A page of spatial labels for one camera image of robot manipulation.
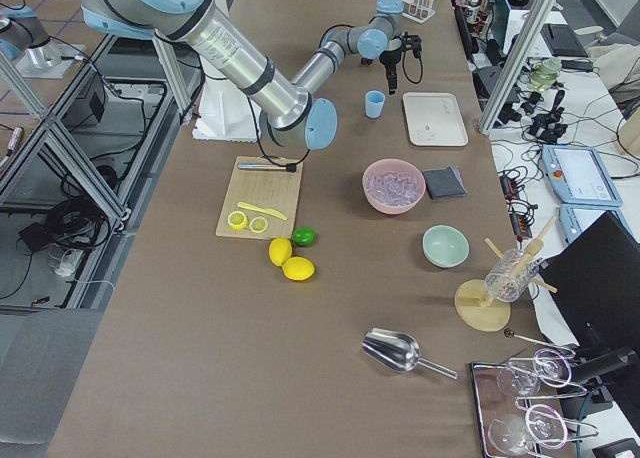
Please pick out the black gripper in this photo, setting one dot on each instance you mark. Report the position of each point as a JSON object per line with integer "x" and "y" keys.
{"x": 390, "y": 58}

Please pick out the clear ice cubes pile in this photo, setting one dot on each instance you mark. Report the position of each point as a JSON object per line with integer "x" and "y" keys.
{"x": 395, "y": 188}

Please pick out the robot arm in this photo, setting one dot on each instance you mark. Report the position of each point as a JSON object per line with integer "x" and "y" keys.
{"x": 294, "y": 117}
{"x": 383, "y": 38}

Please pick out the light blue cup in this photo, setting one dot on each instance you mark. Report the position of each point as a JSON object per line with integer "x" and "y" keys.
{"x": 374, "y": 102}

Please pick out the wooden cup tree stand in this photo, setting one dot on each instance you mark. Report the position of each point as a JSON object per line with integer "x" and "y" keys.
{"x": 484, "y": 304}

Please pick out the steel ice scoop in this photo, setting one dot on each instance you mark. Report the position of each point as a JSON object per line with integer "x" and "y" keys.
{"x": 400, "y": 352}

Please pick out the cream rabbit tray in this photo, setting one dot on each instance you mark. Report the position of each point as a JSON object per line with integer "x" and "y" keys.
{"x": 434, "y": 120}

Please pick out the pink bowl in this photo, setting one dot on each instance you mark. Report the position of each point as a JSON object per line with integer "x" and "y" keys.
{"x": 388, "y": 165}

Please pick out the grey folded cloth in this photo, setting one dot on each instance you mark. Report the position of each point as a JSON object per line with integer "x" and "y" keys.
{"x": 444, "y": 183}

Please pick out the steel muddler black tip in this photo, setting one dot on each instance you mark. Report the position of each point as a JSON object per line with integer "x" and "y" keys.
{"x": 291, "y": 168}

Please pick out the bamboo cutting board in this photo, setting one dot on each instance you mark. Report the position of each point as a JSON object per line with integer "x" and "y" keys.
{"x": 273, "y": 189}

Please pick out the mint green bowl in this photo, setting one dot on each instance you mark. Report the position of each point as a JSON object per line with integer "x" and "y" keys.
{"x": 445, "y": 246}

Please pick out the yellow plastic knife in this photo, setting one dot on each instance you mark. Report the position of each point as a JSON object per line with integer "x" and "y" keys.
{"x": 267, "y": 211}

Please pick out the green lime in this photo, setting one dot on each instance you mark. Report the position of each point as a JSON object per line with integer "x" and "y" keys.
{"x": 303, "y": 236}

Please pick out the lemon slice lower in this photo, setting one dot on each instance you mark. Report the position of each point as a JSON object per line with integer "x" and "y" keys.
{"x": 258, "y": 224}

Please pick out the yellow lemon upper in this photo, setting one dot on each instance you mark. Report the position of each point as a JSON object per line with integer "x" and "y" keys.
{"x": 280, "y": 250}

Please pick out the yellow lemon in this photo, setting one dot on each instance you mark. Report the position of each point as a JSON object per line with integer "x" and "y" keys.
{"x": 298, "y": 268}
{"x": 280, "y": 250}

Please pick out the teach pendant upper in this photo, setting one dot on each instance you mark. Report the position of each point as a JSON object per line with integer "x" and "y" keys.
{"x": 578, "y": 176}

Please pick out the teach pendant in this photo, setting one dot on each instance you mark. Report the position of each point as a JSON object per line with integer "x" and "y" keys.
{"x": 576, "y": 218}
{"x": 578, "y": 176}

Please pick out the lemon half slice upper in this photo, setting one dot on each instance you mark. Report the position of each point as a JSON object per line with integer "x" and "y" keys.
{"x": 237, "y": 220}

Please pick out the yellow lemon lower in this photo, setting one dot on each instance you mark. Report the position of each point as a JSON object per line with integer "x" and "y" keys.
{"x": 298, "y": 268}

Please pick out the teach pendant lower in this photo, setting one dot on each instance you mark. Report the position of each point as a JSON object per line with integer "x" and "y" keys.
{"x": 576, "y": 218}

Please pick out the textured glass mug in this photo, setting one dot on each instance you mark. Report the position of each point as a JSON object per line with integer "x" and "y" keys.
{"x": 506, "y": 281}

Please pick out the metal measuring spoon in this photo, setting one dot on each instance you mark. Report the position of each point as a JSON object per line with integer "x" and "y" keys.
{"x": 510, "y": 333}

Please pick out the black monitor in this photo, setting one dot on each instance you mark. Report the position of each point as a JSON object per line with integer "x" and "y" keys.
{"x": 597, "y": 281}

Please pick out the wine glass upper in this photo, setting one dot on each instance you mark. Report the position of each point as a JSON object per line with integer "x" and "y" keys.
{"x": 524, "y": 377}

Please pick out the black mirror tray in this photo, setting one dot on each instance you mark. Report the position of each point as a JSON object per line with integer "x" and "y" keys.
{"x": 491, "y": 404}

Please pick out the wine glass lower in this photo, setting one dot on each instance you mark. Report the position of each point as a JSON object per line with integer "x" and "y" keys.
{"x": 540, "y": 429}

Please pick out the white wire cup rack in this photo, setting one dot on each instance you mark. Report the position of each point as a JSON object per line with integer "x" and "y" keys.
{"x": 419, "y": 12}

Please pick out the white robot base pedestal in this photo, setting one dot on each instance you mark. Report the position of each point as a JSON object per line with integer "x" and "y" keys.
{"x": 225, "y": 113}

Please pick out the aluminium frame post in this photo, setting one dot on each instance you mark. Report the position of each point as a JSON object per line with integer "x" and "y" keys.
{"x": 527, "y": 36}

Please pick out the wire wine glass holder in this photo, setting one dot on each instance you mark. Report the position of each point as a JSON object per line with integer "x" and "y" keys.
{"x": 545, "y": 396}

